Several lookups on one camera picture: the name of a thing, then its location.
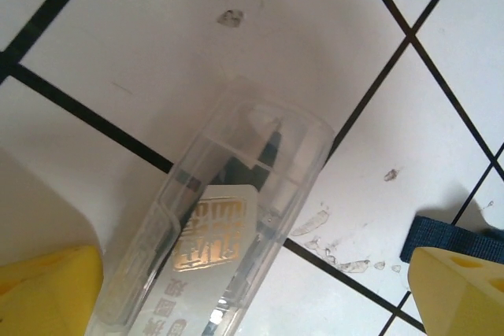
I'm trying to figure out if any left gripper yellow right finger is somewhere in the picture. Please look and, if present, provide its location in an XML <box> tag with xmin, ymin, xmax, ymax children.
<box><xmin>408</xmin><ymin>246</ymin><xmax>504</xmax><ymax>336</ymax></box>

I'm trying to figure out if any navy blue student backpack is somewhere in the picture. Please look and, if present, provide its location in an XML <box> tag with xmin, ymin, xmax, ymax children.
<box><xmin>399</xmin><ymin>216</ymin><xmax>504</xmax><ymax>272</ymax></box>

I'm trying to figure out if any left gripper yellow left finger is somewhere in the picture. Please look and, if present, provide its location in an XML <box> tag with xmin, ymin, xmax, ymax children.
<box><xmin>0</xmin><ymin>244</ymin><xmax>106</xmax><ymax>336</ymax></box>

